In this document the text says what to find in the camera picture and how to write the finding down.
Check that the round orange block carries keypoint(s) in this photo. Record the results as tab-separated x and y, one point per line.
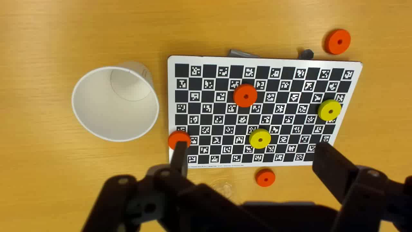
244	96
337	42
175	137
263	177

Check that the round yellow block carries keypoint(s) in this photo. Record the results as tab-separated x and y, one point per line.
328	110
260	138

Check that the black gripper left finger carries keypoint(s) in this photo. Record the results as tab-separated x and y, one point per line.
178	159

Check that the checkered marker board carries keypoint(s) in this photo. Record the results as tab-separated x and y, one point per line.
288	96

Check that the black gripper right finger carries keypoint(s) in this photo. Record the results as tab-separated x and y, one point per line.
333	171

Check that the white paper cup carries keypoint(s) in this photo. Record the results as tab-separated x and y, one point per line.
115	104

